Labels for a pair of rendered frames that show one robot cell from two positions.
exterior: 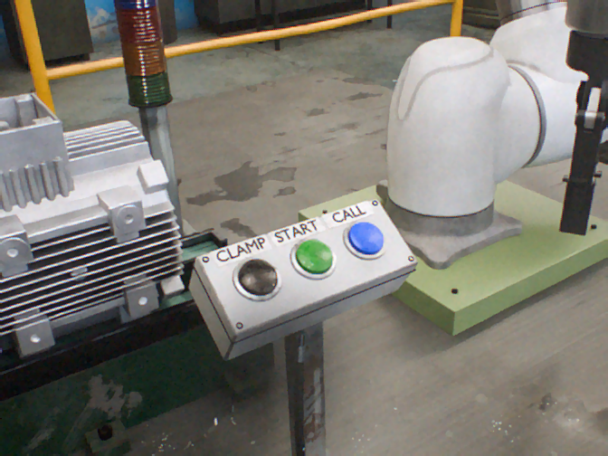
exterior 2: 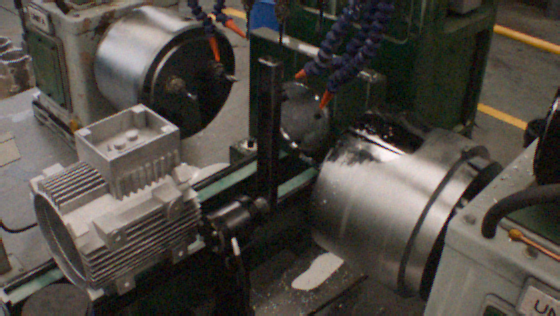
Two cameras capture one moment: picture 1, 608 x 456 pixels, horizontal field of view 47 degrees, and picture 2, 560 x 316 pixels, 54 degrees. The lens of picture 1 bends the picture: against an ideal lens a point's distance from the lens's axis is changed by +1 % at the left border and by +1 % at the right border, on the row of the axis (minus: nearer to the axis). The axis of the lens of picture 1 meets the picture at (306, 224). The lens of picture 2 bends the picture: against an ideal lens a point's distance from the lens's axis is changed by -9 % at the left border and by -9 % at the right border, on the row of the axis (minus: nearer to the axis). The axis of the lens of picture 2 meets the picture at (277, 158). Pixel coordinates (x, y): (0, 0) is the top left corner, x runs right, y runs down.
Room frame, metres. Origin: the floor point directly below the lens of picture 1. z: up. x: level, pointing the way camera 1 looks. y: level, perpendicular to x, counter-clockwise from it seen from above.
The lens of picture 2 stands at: (1.32, 0.31, 1.58)
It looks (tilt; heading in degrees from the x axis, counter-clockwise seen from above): 34 degrees down; 165
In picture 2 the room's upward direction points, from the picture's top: 2 degrees clockwise
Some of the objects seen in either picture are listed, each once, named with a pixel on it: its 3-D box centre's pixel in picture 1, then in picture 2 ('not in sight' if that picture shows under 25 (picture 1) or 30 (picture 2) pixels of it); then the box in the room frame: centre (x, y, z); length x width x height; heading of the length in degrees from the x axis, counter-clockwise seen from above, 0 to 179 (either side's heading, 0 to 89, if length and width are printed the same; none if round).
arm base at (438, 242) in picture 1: (429, 205); not in sight; (0.93, -0.19, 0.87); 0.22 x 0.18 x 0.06; 34
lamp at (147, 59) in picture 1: (144, 54); not in sight; (0.98, 0.22, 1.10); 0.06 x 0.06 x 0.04
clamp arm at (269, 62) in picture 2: not in sight; (267, 142); (0.63, 0.48, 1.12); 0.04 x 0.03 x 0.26; 121
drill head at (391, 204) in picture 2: not in sight; (422, 210); (0.73, 0.70, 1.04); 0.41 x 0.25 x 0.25; 31
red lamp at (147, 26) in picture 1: (138, 22); not in sight; (0.98, 0.22, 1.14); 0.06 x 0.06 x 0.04
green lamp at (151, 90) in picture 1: (148, 85); not in sight; (0.98, 0.22, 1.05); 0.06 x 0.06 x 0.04
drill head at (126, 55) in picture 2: not in sight; (150, 63); (0.14, 0.34, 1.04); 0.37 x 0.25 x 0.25; 31
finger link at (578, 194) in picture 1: (578, 192); not in sight; (0.71, -0.31, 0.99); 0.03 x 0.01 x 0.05; 154
